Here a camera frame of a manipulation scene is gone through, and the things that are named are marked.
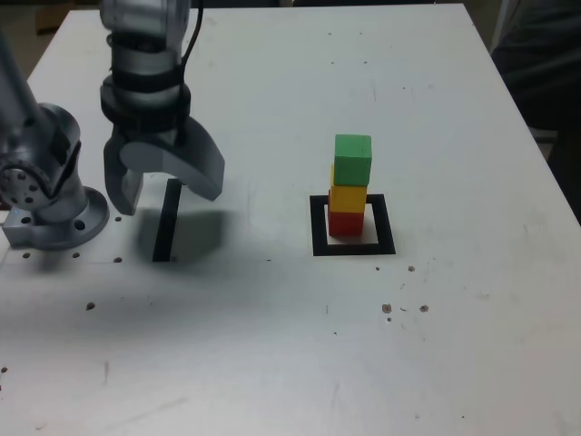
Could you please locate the black tape strip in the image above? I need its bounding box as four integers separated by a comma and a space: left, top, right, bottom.
152, 178, 182, 263

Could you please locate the green cube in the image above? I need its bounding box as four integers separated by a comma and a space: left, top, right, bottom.
333, 134, 373, 186

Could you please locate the black tape square outline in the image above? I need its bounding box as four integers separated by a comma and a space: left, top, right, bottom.
309, 193, 397, 257

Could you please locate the yellow cube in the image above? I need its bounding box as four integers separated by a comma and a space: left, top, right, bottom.
329, 163, 368, 214

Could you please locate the red cube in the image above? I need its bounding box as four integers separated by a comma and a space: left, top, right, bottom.
327, 204, 366, 238

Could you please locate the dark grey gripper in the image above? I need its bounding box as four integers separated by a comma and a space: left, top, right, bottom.
103, 114, 226, 216

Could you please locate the person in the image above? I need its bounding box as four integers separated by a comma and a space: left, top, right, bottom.
487, 0, 581, 135

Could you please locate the brown cardboard box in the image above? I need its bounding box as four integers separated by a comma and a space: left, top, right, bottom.
34, 5, 69, 35

